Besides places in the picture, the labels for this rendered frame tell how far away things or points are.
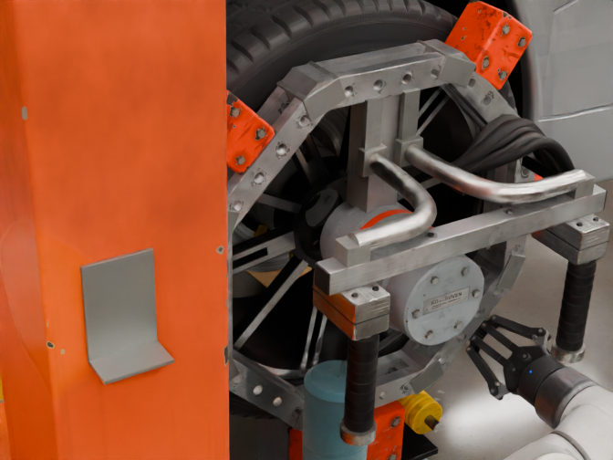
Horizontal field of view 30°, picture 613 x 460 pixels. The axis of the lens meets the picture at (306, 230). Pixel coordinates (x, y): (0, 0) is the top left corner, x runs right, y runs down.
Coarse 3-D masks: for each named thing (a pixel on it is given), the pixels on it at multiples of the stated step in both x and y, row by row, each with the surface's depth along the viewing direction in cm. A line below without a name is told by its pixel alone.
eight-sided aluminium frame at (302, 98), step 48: (432, 48) 149; (288, 96) 141; (336, 96) 140; (384, 96) 145; (480, 96) 154; (288, 144) 140; (240, 192) 139; (240, 384) 153; (288, 384) 165; (384, 384) 169
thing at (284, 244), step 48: (432, 96) 163; (432, 144) 180; (288, 192) 162; (432, 192) 183; (288, 240) 161; (288, 288) 192; (240, 336) 164; (288, 336) 180; (336, 336) 180; (384, 336) 178
